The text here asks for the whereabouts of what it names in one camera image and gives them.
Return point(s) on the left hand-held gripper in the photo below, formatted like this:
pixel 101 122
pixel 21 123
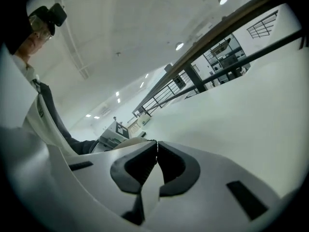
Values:
pixel 116 135

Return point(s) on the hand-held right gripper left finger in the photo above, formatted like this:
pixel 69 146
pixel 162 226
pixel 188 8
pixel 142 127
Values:
pixel 101 168

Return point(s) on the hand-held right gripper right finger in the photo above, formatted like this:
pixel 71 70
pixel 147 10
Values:
pixel 212 178

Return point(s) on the person's left forearm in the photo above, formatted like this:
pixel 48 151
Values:
pixel 77 145

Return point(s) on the light wooden cabinet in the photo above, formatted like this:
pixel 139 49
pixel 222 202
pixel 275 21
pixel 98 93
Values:
pixel 134 126

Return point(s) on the white tissue pack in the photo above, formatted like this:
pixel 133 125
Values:
pixel 144 121

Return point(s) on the group of rectangular ceiling lights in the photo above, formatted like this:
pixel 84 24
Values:
pixel 117 97

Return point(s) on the person's white vest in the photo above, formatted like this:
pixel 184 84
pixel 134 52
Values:
pixel 31 93

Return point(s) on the black storage shelves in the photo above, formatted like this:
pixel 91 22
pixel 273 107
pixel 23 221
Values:
pixel 227 57

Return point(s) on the person's head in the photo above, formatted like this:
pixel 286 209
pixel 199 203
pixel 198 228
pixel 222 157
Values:
pixel 29 45

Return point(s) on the black metal railing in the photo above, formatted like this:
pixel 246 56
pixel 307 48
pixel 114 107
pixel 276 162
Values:
pixel 217 28

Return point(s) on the black head-worn camera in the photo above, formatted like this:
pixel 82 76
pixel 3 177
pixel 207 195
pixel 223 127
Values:
pixel 58 16

